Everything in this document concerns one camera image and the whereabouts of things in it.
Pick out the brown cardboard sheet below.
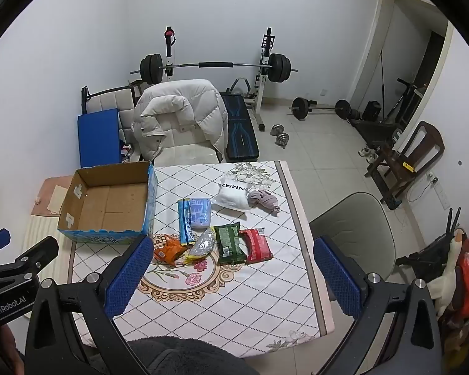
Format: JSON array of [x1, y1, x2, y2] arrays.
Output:
[[30, 176, 74, 216]]

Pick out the pinkish grey cloth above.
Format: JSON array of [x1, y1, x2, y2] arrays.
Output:
[[247, 189, 280, 215]]

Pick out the pair of white shoes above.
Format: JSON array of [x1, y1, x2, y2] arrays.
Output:
[[359, 146, 380, 163]]

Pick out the light blue tissue pack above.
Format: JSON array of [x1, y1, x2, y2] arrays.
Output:
[[188, 197, 212, 230]]

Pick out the black speaker box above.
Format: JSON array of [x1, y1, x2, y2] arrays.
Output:
[[361, 101, 381, 122]]

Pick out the dark wooden chair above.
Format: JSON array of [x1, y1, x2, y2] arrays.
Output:
[[364, 121, 445, 208]]

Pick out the white printed soft packet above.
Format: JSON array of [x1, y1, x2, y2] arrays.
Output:
[[211, 182, 263, 213]]

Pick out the person's dark fleece clothing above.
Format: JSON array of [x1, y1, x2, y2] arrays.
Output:
[[127, 336, 259, 375]]

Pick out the white padded chair black frame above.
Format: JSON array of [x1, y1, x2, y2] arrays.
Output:
[[81, 86, 138, 143]]

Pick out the green snack packet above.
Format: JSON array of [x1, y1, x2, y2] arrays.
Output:
[[213, 222, 247, 266]]

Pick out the black kick scooter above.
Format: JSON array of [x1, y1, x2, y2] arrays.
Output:
[[383, 79, 423, 126]]

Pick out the blue folded mat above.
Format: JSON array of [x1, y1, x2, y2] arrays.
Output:
[[77, 108, 122, 168]]

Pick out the black weight bench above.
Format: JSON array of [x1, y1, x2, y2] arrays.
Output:
[[219, 92, 259, 161]]

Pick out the cardboard box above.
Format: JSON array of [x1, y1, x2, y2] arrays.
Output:
[[57, 161, 158, 245]]

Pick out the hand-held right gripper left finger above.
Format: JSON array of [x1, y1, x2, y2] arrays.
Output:
[[25, 235, 155, 375]]

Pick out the orange snack packet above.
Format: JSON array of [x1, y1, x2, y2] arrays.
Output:
[[153, 233, 188, 267]]

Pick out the white barbell rack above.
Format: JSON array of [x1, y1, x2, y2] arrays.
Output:
[[164, 27, 276, 126]]

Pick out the silver foil packet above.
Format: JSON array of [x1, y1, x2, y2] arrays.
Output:
[[184, 228, 216, 264]]

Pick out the black floor mat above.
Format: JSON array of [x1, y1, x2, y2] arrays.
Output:
[[352, 119, 403, 149]]

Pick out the black router with antennas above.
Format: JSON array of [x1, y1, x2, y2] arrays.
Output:
[[396, 206, 464, 282]]

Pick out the white puffer jacket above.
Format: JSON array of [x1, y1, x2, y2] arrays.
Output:
[[132, 79, 228, 163]]

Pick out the white ribbed board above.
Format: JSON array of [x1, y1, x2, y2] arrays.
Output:
[[21, 215, 75, 282]]

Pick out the grey shell chair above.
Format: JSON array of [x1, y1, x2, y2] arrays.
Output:
[[309, 192, 395, 305]]

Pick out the long barbell with black plates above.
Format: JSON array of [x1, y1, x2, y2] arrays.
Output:
[[131, 52, 298, 84]]

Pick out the white goose plush toy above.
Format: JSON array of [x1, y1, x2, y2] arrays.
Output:
[[428, 228, 469, 317]]

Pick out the long blue packet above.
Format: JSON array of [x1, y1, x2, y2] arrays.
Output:
[[178, 198, 196, 246]]

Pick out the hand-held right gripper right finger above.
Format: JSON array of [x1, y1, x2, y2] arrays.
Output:
[[313, 235, 443, 375]]

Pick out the short barbell with black plates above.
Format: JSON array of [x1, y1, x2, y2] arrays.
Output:
[[289, 97, 352, 120]]

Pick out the white leather chair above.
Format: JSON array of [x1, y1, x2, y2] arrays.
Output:
[[154, 125, 221, 167]]

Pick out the red snack packet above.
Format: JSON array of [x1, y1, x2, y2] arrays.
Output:
[[239, 227, 274, 264]]

